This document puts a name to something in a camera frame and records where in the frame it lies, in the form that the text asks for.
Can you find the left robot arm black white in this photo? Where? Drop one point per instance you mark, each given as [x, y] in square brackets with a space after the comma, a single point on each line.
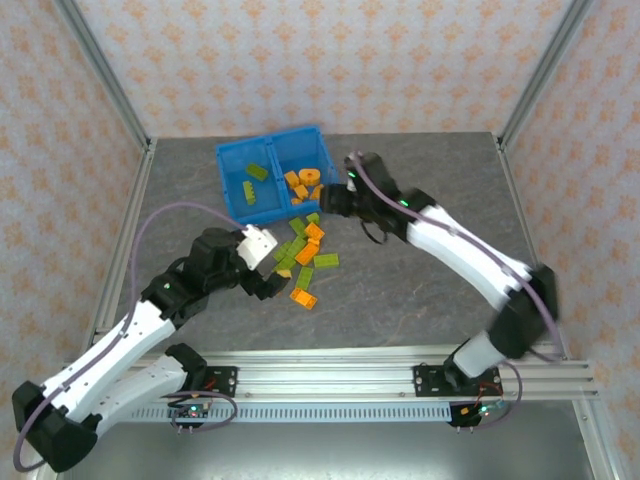
[110, 350]

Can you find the grey metal panel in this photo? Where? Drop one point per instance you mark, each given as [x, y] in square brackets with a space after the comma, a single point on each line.
[325, 455]

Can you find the long aluminium base rail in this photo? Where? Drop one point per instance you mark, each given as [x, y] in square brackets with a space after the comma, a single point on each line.
[325, 375]

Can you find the blue plastic bin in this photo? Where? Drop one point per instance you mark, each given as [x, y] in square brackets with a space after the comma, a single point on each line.
[300, 155]
[230, 175]

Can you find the small circuit board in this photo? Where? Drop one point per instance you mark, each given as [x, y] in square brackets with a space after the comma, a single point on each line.
[482, 411]
[192, 411]

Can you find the aluminium frame leg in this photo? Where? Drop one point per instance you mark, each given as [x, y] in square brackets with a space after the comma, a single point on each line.
[592, 440]

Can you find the aluminium frame post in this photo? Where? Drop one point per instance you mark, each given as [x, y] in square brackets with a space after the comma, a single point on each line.
[546, 70]
[103, 70]

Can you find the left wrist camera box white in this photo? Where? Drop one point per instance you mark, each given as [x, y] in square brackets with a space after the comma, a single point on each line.
[257, 247]

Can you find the aluminium table side rail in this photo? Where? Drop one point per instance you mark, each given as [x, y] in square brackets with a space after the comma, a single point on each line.
[510, 185]
[140, 175]

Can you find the green lego brick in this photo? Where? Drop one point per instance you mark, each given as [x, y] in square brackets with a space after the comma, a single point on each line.
[286, 263]
[284, 249]
[304, 276]
[248, 192]
[313, 217]
[256, 171]
[297, 245]
[297, 226]
[326, 260]

